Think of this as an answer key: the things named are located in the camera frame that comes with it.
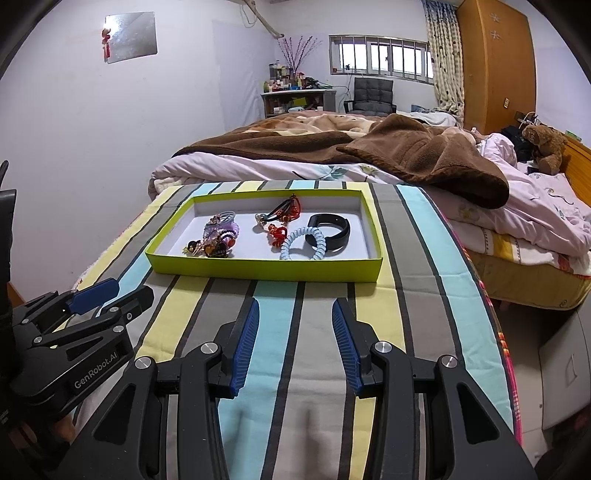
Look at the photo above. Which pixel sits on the red hanging ornament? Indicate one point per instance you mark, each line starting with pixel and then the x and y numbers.
pixel 107 44

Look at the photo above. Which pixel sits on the person's left hand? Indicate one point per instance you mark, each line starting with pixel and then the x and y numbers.
pixel 62 429

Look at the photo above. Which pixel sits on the black office chair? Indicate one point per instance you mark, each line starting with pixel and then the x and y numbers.
pixel 371 94

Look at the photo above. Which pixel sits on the yellow mattress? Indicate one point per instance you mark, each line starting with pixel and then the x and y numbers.
pixel 517 281

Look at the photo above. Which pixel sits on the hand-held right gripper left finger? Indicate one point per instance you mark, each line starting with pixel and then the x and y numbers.
pixel 244 350

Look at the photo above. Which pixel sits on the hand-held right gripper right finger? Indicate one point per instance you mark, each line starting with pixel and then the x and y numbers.
pixel 347 350

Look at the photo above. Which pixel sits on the wall mirror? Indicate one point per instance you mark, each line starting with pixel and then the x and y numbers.
pixel 131 37

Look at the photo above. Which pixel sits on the barred window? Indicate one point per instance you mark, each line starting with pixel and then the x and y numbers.
pixel 383 57

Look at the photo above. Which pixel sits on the grey corner shelf desk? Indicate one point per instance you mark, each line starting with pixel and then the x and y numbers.
pixel 300 99

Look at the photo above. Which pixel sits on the green cardboard tray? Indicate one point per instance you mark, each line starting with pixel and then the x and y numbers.
pixel 258 270

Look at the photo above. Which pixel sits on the bare decorative branches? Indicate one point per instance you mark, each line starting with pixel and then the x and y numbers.
pixel 300 50

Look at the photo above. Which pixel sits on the brown fleece blanket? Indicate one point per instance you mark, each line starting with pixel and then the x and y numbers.
pixel 415 157

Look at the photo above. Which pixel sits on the light blue hair clip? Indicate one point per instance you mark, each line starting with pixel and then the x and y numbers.
pixel 226 216

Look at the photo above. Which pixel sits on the group of bottles on shelf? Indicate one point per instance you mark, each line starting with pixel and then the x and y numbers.
pixel 286 78

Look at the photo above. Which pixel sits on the white floral quilt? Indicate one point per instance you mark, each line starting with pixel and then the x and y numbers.
pixel 521 203

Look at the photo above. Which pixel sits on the striped mattress cover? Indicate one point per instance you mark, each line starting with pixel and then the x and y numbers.
pixel 295 323

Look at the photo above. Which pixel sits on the wooden wardrobe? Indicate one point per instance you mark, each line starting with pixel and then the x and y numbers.
pixel 498 64

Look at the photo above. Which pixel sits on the black bag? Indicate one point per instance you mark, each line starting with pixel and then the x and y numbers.
pixel 517 141

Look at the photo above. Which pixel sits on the black wristband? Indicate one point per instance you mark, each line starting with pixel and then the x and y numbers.
pixel 339 228

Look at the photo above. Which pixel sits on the brown teddy bear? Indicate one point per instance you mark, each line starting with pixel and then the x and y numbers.
pixel 547 145

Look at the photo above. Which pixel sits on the spotted curtain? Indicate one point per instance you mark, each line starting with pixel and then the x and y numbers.
pixel 443 60

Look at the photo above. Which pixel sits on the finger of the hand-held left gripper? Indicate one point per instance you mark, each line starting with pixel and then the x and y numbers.
pixel 94 295
pixel 124 307

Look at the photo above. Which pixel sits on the grey storage box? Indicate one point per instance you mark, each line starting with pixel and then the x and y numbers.
pixel 568 369

